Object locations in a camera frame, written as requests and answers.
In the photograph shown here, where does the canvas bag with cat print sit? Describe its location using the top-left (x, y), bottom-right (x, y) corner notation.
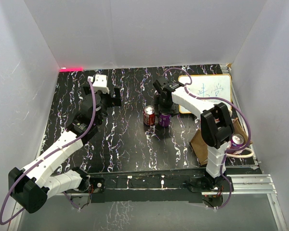
top-left (190, 118), bottom-right (254, 166)

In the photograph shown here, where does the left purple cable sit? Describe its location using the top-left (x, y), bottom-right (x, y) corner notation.
top-left (0, 78), bottom-right (97, 226)

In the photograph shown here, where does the yellow framed whiteboard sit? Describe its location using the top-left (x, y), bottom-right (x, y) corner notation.
top-left (178, 74), bottom-right (232, 102)

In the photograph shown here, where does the pink LED strip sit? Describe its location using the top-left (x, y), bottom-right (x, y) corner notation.
top-left (60, 67), bottom-right (83, 72)

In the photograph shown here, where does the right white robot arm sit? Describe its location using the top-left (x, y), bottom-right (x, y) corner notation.
top-left (153, 77), bottom-right (235, 191)

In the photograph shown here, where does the purple fanta can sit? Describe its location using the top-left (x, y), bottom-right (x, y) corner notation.
top-left (158, 113), bottom-right (171, 128)
top-left (231, 133), bottom-right (245, 149)

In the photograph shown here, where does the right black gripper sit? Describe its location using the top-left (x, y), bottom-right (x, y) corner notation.
top-left (154, 95), bottom-right (179, 117)

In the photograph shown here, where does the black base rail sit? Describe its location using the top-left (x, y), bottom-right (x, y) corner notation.
top-left (89, 167), bottom-right (234, 203)

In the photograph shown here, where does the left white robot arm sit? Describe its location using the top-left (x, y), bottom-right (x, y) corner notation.
top-left (8, 86), bottom-right (121, 214)

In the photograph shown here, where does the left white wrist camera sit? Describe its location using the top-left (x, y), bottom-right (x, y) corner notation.
top-left (87, 74), bottom-right (109, 94)

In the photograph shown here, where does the red Coke can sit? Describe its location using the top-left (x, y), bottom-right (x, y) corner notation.
top-left (144, 105), bottom-right (155, 126)

